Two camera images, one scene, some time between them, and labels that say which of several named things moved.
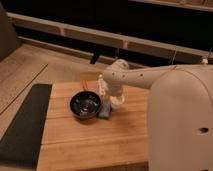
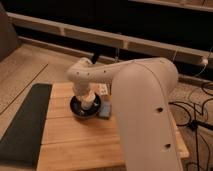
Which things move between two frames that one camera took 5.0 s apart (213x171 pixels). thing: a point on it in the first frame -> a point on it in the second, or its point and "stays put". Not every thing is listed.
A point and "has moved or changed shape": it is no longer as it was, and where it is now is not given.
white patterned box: x=102 y=86 stays put
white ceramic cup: x=117 y=101 has moved or changed shape
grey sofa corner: x=9 y=41 stays put
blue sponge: x=104 y=109 stays put
